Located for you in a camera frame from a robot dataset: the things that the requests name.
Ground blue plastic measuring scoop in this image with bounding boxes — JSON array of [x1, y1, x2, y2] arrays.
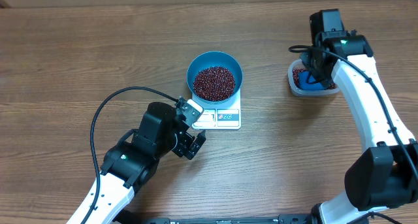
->
[[297, 71, 325, 91]]

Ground teal round bowl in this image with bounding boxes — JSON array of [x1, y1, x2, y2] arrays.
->
[[187, 51, 243, 98]]

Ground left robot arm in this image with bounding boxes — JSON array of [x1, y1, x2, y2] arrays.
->
[[69, 99, 206, 223]]

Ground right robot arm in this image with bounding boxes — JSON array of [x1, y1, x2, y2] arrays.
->
[[291, 9, 417, 223]]

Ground white digital kitchen scale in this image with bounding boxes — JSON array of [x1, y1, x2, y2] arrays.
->
[[192, 90, 242, 130]]

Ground red beans in bowl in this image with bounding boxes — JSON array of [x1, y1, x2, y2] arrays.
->
[[193, 66, 236, 102]]

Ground clear plastic food container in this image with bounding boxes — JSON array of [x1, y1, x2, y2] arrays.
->
[[287, 59, 340, 97]]

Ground red adzuki beans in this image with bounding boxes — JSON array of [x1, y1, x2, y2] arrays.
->
[[292, 69, 336, 90]]

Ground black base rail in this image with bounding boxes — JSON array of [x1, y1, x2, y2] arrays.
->
[[113, 210, 321, 224]]

